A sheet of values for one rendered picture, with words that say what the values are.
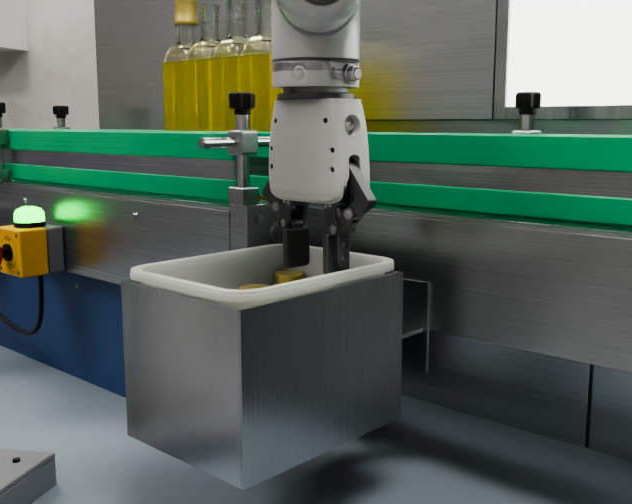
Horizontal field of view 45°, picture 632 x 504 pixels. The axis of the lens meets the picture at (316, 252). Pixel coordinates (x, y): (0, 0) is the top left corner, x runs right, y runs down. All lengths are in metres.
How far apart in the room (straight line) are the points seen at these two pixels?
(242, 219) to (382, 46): 0.35
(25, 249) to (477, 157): 0.67
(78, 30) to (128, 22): 2.62
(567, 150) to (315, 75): 0.25
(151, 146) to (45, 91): 3.29
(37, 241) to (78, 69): 3.05
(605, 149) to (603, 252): 0.09
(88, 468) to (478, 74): 0.67
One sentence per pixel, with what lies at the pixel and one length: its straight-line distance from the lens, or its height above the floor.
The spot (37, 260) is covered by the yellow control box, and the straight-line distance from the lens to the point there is 1.20.
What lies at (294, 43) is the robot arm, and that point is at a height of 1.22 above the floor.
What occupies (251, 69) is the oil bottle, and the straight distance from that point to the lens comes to 1.05.
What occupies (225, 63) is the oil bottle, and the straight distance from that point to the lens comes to 1.09.
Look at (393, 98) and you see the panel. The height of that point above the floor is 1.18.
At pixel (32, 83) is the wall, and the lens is 4.36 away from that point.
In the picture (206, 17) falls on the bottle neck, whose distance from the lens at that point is 1.15.
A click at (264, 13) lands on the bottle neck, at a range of 1.06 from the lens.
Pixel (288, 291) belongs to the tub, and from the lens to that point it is 0.66.
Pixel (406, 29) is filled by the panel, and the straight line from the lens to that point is 1.07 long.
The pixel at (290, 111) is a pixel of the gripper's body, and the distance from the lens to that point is 0.75.
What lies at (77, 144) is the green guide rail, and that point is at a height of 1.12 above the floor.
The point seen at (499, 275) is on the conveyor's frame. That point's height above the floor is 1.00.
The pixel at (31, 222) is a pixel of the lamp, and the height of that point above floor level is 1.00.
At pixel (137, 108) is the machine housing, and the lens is 1.57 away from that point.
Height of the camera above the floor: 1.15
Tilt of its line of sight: 10 degrees down
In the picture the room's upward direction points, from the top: straight up
